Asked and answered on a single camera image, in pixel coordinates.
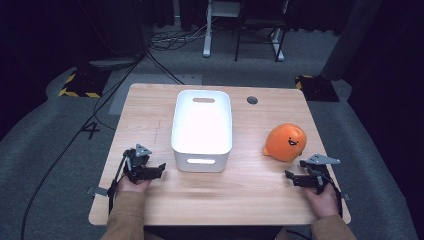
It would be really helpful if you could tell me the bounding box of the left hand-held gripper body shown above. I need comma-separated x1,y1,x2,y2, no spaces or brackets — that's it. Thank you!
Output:
122,143,153,184

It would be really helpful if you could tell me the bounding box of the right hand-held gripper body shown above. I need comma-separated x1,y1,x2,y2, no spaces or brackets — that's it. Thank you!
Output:
302,153,342,196

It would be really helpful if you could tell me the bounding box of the orange smiling face toy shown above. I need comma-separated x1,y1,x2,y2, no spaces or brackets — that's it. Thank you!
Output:
262,123,308,164

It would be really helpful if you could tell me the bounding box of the white plastic storage bin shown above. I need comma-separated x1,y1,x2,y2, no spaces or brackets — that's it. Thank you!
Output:
170,89,234,174

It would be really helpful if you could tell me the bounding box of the person's left hand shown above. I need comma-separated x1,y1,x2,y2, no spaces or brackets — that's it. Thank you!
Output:
116,173,153,195

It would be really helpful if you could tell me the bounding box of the person's right hand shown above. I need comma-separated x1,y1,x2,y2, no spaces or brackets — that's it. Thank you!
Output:
302,182,342,220

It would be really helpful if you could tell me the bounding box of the grey round stand base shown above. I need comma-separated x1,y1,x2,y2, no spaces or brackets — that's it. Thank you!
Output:
87,57,138,71

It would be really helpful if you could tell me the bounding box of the white desk leg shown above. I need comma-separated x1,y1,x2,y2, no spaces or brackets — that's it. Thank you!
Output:
202,0,215,59
270,26,285,62

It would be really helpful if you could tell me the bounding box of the dark curtain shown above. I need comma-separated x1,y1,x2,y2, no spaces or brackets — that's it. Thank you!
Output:
320,0,383,82

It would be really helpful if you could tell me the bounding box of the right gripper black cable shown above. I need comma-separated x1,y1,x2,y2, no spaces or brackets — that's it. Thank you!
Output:
327,174,344,218

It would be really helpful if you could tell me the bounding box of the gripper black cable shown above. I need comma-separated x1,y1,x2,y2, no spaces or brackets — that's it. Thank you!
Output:
107,155,130,215
327,174,344,218

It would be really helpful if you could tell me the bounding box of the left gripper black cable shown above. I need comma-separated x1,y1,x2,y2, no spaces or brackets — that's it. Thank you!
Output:
107,155,130,215

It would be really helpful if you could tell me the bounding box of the long black floor cable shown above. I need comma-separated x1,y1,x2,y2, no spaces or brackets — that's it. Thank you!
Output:
19,49,149,240

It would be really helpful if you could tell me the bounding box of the black yellow striped base plate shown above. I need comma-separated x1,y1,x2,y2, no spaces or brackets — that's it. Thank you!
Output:
294,74,341,103
57,67,112,100

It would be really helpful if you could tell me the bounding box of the bundle of floor cables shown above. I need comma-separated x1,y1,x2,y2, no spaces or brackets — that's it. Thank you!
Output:
148,19,209,52

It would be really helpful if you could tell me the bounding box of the black metal chair frame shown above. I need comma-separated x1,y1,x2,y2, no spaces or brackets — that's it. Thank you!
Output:
234,13,288,63

